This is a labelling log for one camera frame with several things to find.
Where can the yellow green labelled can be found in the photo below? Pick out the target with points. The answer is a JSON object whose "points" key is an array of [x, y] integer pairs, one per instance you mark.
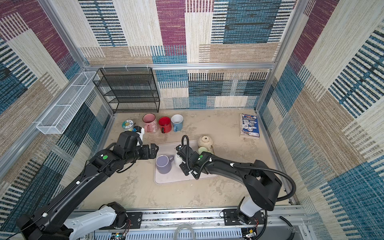
{"points": [[128, 125]]}

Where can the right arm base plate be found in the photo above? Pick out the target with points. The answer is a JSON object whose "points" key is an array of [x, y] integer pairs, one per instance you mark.
{"points": [[234, 217]]}

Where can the light green mug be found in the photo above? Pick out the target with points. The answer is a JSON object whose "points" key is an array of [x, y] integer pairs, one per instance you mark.
{"points": [[202, 149]]}

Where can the white mesh wall basket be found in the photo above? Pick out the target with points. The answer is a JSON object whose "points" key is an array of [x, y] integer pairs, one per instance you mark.
{"points": [[58, 118]]}

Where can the pink ghost pattern mug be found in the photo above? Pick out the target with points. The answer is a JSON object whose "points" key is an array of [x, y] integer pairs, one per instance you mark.
{"points": [[151, 124]]}

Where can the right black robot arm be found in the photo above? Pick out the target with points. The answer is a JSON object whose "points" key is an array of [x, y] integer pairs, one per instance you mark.
{"points": [[260, 181]]}

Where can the red mug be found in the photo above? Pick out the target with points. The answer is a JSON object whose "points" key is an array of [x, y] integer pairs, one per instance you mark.
{"points": [[165, 124]]}

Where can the blue mug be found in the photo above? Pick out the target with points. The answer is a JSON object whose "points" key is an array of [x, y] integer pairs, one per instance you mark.
{"points": [[177, 122]]}

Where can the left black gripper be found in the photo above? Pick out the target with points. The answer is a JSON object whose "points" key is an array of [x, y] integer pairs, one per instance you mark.
{"points": [[147, 154]]}

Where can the purple mug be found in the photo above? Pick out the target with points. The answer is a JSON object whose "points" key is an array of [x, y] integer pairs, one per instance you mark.
{"points": [[164, 163]]}

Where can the white mug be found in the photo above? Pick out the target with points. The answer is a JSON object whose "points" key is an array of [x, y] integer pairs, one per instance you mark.
{"points": [[177, 160]]}

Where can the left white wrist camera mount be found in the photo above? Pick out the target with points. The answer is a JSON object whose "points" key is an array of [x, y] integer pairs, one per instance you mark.
{"points": [[140, 131]]}

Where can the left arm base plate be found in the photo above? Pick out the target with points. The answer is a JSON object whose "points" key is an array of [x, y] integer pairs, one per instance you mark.
{"points": [[133, 220]]}

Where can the black wire shelf rack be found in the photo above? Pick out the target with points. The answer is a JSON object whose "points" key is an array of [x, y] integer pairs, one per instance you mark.
{"points": [[128, 90]]}

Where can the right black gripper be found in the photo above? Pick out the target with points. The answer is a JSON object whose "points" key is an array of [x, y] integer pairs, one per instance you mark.
{"points": [[185, 169]]}

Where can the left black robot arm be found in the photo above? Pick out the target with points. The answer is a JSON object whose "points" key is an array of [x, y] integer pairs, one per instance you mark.
{"points": [[52, 222]]}

